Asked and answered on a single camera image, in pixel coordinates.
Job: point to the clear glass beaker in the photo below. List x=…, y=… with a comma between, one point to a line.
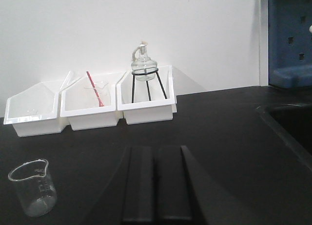
x=34, y=187

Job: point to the right white storage bin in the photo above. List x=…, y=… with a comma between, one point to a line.
x=141, y=103

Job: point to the middle white storage bin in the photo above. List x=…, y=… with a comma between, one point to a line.
x=75, y=107

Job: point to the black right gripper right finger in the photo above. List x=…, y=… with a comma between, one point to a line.
x=176, y=200

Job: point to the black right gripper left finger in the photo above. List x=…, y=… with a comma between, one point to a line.
x=139, y=193

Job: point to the black lab sink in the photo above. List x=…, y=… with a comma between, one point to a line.
x=292, y=122

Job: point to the glass beaker in bin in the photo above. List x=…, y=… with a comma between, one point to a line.
x=103, y=91

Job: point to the blue pegboard drying rack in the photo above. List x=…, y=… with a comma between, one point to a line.
x=290, y=43

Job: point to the red stirring rod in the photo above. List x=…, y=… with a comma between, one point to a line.
x=100, y=103

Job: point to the white storage bin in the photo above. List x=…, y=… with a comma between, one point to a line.
x=75, y=107
x=141, y=103
x=36, y=110

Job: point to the clear glass tubes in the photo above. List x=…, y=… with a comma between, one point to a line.
x=68, y=80

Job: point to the glass alcohol lamp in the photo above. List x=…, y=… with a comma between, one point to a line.
x=143, y=67

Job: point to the left white storage bin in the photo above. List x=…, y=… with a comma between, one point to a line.
x=36, y=110

